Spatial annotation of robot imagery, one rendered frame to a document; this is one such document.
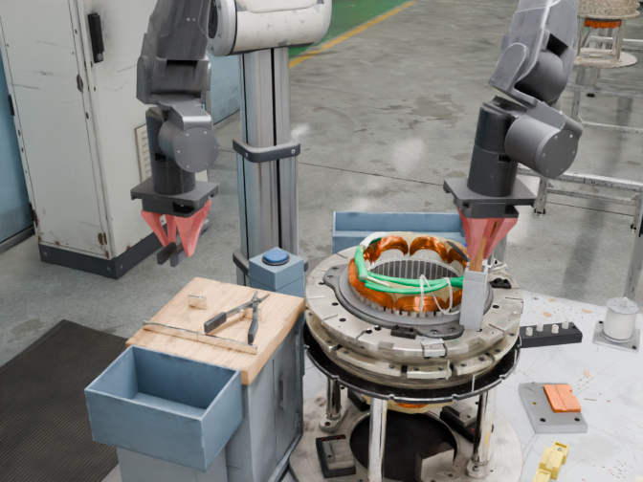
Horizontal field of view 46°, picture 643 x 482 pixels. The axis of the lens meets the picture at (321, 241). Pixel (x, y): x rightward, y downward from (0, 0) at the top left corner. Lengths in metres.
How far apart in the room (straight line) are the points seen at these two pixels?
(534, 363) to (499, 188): 0.68
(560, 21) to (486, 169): 0.19
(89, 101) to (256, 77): 1.83
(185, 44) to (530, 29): 0.40
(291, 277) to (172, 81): 0.50
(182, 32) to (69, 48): 2.24
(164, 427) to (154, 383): 0.14
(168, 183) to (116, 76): 2.28
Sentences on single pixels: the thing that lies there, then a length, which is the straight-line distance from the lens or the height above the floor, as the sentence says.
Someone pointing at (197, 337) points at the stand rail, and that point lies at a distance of 1.08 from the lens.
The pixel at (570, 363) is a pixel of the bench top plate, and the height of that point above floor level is 0.78.
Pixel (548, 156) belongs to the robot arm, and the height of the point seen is 1.38.
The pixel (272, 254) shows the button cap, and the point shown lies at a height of 1.04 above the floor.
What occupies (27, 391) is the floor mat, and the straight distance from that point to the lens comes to 2.87.
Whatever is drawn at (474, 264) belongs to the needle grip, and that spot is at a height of 1.19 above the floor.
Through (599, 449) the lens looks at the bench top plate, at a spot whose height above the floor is 0.78.
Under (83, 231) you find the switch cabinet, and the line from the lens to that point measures 3.47.
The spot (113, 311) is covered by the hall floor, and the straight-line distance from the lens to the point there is 3.25.
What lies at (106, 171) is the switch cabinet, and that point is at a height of 0.51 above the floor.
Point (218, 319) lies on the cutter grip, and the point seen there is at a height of 1.09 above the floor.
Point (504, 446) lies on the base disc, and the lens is 1.33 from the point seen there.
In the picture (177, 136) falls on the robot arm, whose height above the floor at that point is 1.38.
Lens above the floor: 1.67
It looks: 27 degrees down
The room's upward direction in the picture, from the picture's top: straight up
